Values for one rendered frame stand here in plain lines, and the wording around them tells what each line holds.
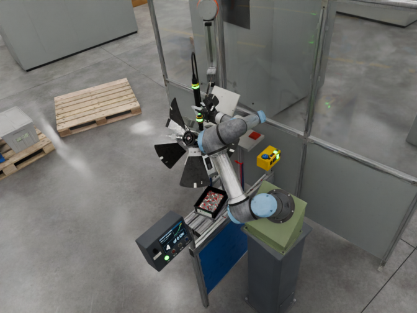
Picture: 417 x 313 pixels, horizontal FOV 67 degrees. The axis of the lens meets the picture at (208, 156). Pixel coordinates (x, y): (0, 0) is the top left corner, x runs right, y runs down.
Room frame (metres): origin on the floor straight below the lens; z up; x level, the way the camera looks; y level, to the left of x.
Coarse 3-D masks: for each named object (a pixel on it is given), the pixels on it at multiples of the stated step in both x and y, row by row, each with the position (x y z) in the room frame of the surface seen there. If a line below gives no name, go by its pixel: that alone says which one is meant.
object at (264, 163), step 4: (268, 148) 1.74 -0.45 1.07; (272, 148) 1.73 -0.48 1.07; (276, 148) 1.73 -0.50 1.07; (264, 152) 1.70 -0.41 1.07; (268, 152) 1.70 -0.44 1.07; (272, 152) 1.69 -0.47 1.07; (260, 156) 1.66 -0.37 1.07; (268, 156) 1.65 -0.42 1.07; (272, 156) 1.65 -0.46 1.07; (260, 160) 1.64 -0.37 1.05; (264, 160) 1.62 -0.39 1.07; (268, 160) 1.61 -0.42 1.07; (272, 160) 1.63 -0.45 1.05; (276, 160) 1.67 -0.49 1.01; (260, 164) 1.64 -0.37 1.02; (264, 164) 1.62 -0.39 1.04; (268, 164) 1.60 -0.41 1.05; (272, 164) 1.64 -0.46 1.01; (264, 168) 1.62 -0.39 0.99; (268, 168) 1.60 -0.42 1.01
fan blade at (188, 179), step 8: (192, 160) 1.70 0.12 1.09; (200, 160) 1.70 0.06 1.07; (184, 168) 1.66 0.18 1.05; (192, 168) 1.65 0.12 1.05; (200, 168) 1.65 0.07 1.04; (184, 176) 1.62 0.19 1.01; (192, 176) 1.61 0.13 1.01; (200, 176) 1.61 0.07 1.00; (184, 184) 1.58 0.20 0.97; (192, 184) 1.57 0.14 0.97; (200, 184) 1.56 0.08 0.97; (208, 184) 1.56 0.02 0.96
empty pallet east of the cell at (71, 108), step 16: (64, 96) 4.66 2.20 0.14; (80, 96) 4.59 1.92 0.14; (96, 96) 4.53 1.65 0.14; (112, 96) 4.46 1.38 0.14; (128, 96) 4.40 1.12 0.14; (64, 112) 4.17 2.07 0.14; (80, 112) 4.12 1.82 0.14; (96, 112) 4.07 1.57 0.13; (112, 112) 3.99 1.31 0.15; (64, 128) 3.76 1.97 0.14; (80, 128) 3.88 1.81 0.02
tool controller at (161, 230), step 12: (168, 216) 1.10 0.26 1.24; (180, 216) 1.08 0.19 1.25; (156, 228) 1.03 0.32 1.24; (168, 228) 1.01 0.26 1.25; (180, 228) 1.04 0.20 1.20; (144, 240) 0.96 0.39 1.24; (156, 240) 0.95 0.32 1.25; (168, 240) 0.97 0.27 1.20; (180, 240) 1.00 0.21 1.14; (144, 252) 0.93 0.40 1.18; (156, 252) 0.91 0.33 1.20; (168, 252) 0.94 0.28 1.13; (156, 264) 0.88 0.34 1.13
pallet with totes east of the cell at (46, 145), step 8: (40, 136) 3.63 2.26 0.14; (0, 144) 3.56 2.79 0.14; (40, 144) 3.44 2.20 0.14; (48, 144) 3.44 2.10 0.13; (0, 152) 3.37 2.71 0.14; (8, 152) 3.35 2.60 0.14; (24, 152) 3.30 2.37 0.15; (32, 152) 3.30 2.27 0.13; (48, 152) 3.41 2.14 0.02; (8, 160) 3.18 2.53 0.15; (16, 160) 3.16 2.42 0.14; (32, 160) 3.27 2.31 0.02; (0, 168) 3.04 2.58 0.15; (8, 168) 3.08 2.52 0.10; (16, 168) 3.13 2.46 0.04; (0, 176) 3.03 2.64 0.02
